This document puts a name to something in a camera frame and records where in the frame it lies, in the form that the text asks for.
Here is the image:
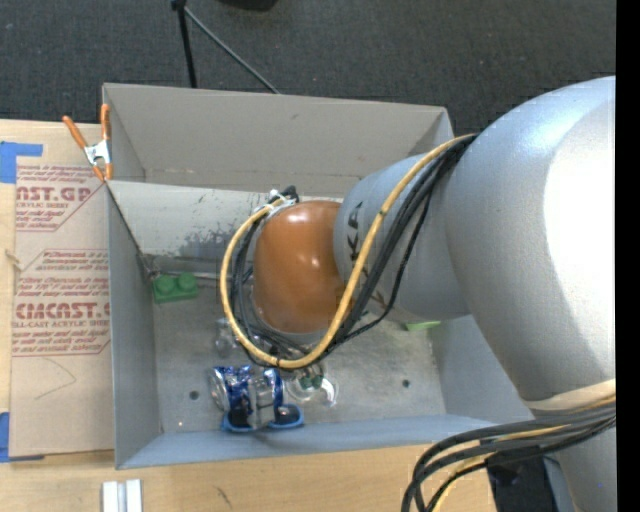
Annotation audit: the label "clear glass thing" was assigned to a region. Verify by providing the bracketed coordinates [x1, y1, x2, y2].
[214, 318, 242, 357]

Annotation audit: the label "blue and silver crushed can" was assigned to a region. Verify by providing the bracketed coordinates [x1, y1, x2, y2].
[208, 364, 287, 430]

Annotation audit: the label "blue sunglasses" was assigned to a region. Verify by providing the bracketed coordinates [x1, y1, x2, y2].
[220, 403, 305, 434]

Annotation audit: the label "green toy brick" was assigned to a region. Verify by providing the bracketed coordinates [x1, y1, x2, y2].
[151, 271, 199, 304]

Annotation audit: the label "grey metal bin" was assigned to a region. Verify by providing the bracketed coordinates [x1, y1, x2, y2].
[101, 82, 537, 471]

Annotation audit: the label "brown cardboard board red print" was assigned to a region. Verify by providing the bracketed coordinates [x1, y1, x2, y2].
[0, 118, 116, 464]

